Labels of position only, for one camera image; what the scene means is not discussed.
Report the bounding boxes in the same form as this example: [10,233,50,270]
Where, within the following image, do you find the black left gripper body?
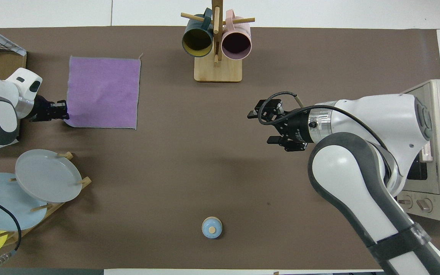
[30,95,57,123]

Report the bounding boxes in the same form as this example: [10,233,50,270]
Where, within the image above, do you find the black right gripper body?
[256,99,310,152]

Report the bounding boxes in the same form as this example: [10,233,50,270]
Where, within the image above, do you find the purple towel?
[66,56,142,130]

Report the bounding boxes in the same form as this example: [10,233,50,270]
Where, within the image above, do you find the wooden plate rack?
[0,152,92,245]

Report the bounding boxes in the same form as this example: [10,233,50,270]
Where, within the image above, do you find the wooden mug tree stand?
[181,0,255,83]

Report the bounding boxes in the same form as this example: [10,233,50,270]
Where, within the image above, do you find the grey plate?
[15,149,83,203]

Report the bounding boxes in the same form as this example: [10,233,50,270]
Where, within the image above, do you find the pink mug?
[221,10,252,60]

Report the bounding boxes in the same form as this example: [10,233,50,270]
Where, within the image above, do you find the dark teal mug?
[182,8,215,58]

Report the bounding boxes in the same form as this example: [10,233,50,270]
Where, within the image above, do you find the brown table mat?
[0,26,440,270]

